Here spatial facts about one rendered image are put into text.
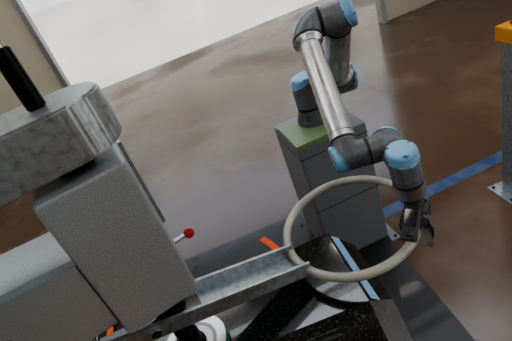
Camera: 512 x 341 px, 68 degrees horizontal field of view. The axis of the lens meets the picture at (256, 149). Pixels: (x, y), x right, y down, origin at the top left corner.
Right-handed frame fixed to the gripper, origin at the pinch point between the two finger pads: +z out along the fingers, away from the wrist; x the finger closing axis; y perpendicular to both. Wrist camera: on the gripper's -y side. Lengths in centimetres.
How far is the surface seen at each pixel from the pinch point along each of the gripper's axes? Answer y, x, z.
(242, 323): -43, 46, -1
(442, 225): 94, 18, 87
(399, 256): -12.1, 2.6, -7.2
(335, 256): -9.0, 26.8, 1.1
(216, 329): -49, 52, -4
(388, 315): -21.7, 6.8, 9.4
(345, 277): -22.6, 16.3, -6.9
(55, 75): 178, 491, -46
